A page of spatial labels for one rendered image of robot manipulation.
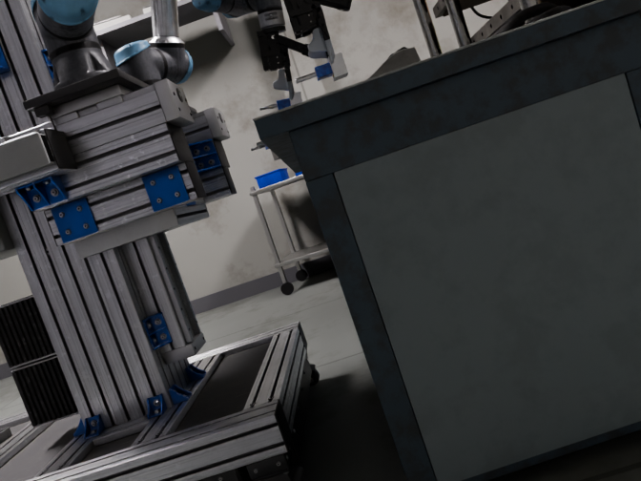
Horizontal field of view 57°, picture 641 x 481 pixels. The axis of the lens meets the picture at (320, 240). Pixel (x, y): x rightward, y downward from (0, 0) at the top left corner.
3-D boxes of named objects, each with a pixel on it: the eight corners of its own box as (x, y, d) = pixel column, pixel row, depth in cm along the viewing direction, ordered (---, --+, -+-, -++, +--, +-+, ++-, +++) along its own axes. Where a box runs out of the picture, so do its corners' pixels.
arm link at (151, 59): (117, 94, 184) (102, 52, 183) (149, 92, 196) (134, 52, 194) (142, 79, 178) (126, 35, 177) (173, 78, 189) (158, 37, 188)
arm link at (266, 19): (282, 12, 176) (282, 8, 168) (286, 28, 177) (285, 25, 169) (258, 17, 176) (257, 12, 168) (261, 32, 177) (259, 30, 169)
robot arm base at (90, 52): (45, 98, 131) (28, 55, 130) (74, 107, 146) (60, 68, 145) (107, 75, 130) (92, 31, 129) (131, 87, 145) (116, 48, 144)
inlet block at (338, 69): (299, 90, 147) (291, 69, 147) (299, 93, 152) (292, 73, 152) (348, 73, 147) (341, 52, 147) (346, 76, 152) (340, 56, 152)
